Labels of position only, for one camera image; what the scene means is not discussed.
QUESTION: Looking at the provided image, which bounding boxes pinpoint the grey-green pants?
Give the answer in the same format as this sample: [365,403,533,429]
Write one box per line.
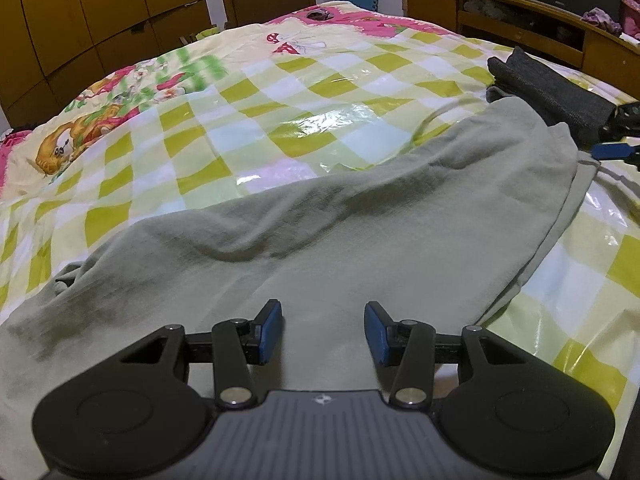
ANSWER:
[1,96,597,479]

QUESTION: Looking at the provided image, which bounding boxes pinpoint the dark grey folded garment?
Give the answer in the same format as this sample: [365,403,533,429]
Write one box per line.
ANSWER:
[486,47,624,151]

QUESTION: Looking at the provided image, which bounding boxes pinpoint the wooden side desk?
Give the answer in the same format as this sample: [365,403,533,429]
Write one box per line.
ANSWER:
[405,0,639,99]

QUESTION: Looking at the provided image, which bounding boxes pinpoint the pink clothes on desk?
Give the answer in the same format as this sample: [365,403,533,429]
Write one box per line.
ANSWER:
[582,8,623,37]

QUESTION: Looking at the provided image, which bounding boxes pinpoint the cartoon print quilt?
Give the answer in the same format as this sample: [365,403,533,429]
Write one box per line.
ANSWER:
[0,0,452,196]

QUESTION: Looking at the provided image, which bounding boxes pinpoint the brown wooden wardrobe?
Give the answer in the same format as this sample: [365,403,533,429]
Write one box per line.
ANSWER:
[1,0,210,126]

